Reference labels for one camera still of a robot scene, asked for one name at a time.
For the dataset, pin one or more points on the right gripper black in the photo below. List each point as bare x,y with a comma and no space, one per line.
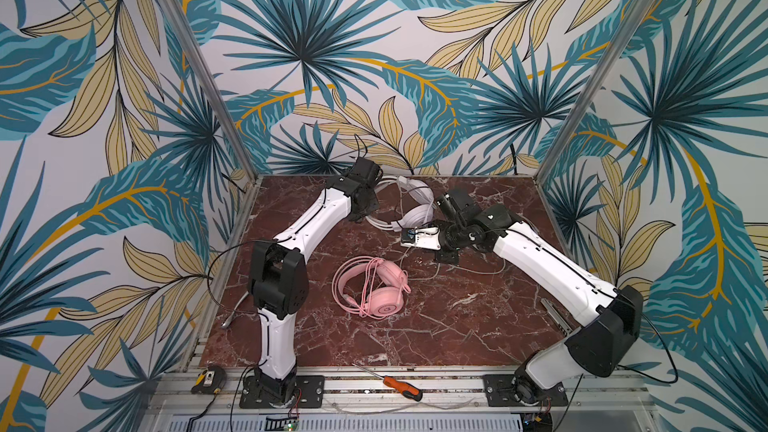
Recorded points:
447,246

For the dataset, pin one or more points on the left aluminium frame post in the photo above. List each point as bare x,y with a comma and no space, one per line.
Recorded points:
181,27

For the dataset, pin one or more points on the orange handled screwdriver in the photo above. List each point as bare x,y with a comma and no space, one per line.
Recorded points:
403,388

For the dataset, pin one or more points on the yellow black tape measure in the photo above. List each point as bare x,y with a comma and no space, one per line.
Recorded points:
210,381

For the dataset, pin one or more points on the right aluminium frame post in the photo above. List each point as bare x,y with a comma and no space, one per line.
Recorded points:
624,33

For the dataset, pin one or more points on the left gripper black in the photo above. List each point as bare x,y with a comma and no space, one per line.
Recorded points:
365,205

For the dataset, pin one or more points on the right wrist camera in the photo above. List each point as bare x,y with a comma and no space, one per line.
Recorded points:
423,238

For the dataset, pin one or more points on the white headphones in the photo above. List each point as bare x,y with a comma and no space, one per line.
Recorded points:
417,206

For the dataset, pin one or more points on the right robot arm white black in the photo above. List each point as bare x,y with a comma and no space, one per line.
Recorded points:
608,318

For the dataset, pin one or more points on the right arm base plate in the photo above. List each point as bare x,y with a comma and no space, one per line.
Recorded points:
510,390

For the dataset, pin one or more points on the pink headphones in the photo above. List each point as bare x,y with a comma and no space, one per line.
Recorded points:
385,285

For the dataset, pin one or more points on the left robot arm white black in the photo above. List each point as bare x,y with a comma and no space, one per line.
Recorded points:
278,278

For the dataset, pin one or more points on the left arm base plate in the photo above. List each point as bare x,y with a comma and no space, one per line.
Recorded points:
263,392

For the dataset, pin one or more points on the aluminium frame post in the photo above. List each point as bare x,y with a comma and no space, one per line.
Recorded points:
624,33
181,27

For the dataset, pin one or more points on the aluminium front rail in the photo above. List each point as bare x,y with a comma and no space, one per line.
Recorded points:
460,389

